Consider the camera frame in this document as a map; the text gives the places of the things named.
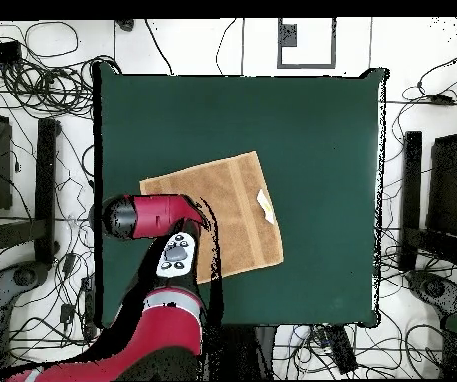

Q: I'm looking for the tan terry towel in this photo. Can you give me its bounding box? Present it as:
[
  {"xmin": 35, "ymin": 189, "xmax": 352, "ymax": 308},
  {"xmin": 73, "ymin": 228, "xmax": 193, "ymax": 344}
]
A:
[{"xmin": 138, "ymin": 149, "xmax": 285, "ymax": 285}]

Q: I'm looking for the dark green table cloth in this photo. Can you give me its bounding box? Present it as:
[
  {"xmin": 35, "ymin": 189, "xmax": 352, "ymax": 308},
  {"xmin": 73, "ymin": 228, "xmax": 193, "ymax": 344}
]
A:
[{"xmin": 92, "ymin": 61, "xmax": 390, "ymax": 329}]

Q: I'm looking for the black power strip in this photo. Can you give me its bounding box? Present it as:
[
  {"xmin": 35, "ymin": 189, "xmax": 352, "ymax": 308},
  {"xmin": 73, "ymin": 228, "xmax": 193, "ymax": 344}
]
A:
[{"xmin": 80, "ymin": 275, "xmax": 97, "ymax": 340}]

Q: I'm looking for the black power adapter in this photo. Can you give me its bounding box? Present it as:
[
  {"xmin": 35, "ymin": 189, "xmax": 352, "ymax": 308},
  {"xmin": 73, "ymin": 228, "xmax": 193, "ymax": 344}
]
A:
[
  {"xmin": 63, "ymin": 251, "xmax": 78, "ymax": 277},
  {"xmin": 59, "ymin": 302, "xmax": 75, "ymax": 324}
]

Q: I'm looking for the small grey square plate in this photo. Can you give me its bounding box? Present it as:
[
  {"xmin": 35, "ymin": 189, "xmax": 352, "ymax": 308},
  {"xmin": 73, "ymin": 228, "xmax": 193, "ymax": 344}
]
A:
[{"xmin": 281, "ymin": 23, "xmax": 298, "ymax": 48}]

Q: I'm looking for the thin black cable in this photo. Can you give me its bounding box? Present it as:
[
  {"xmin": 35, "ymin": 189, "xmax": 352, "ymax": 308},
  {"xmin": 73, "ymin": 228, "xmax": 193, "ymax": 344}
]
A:
[
  {"xmin": 143, "ymin": 18, "xmax": 174, "ymax": 77},
  {"xmin": 400, "ymin": 47, "xmax": 457, "ymax": 106},
  {"xmin": 214, "ymin": 17, "xmax": 238, "ymax": 77}
]

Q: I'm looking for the grey square frame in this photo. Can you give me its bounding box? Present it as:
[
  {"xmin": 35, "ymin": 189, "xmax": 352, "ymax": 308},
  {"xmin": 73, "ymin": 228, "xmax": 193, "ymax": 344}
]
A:
[{"xmin": 276, "ymin": 17, "xmax": 338, "ymax": 70}]

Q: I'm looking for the black stand frame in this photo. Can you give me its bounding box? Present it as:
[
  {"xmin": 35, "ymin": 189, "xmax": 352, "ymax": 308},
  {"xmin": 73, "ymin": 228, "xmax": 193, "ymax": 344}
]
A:
[
  {"xmin": 397, "ymin": 129, "xmax": 457, "ymax": 273},
  {"xmin": 0, "ymin": 110, "xmax": 61, "ymax": 267}
]

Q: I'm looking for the tangled black cable bundle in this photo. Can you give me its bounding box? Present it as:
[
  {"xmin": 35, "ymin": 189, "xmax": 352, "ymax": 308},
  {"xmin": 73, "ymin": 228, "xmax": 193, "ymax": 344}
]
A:
[{"xmin": 0, "ymin": 54, "xmax": 121, "ymax": 120}]

